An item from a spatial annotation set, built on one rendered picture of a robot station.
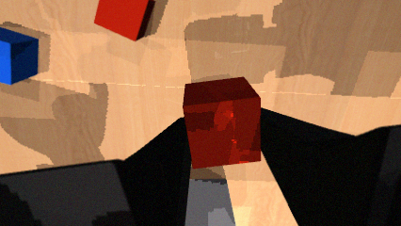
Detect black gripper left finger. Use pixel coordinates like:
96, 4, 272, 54
0, 117, 191, 226

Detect dark red cube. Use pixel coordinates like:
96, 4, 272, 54
94, 0, 155, 41
183, 77, 261, 169

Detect blue cube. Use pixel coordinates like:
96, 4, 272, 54
0, 27, 39, 85

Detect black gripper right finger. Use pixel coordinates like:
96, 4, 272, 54
260, 107, 401, 226

